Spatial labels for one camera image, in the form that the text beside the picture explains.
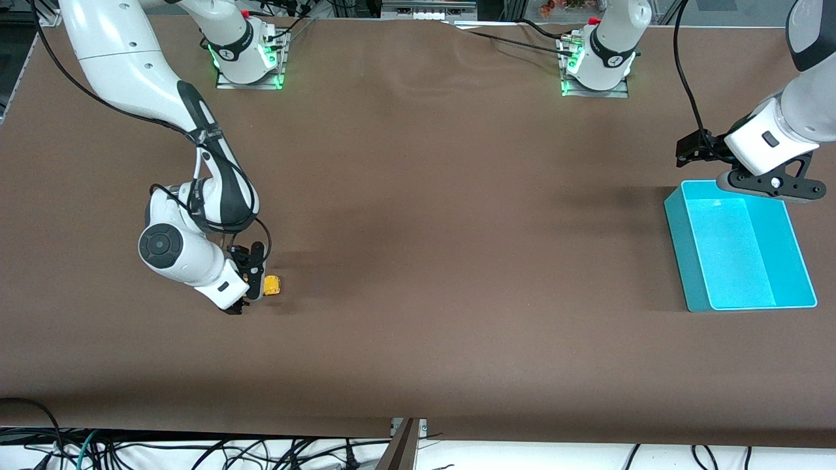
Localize orange background clutter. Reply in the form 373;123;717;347
539;0;588;17

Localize aluminium frame corner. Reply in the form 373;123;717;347
31;0;63;27

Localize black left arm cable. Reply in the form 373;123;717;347
671;0;714;141

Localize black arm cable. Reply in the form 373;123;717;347
671;0;714;141
29;0;272;262

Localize short black table cable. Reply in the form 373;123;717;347
519;18;566;41

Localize long black table cable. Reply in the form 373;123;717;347
451;23;577;59

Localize teal floor cable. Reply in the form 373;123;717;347
75;430;99;470

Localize grey electronics box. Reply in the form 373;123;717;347
382;0;477;20

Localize black base connector cable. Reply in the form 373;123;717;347
271;0;317;46

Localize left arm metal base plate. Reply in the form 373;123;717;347
560;33;630;99

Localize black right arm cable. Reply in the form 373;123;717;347
29;0;272;262

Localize black looped floor cable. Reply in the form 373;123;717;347
0;397;66;470

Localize metal table clamp bracket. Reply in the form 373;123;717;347
376;418;428;470

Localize tangled black floor cables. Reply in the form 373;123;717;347
0;428;393;470

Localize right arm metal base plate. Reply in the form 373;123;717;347
216;29;288;90

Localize teal plastic bin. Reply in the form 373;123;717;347
664;180;818;313

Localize brown table cover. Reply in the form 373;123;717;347
0;12;836;448

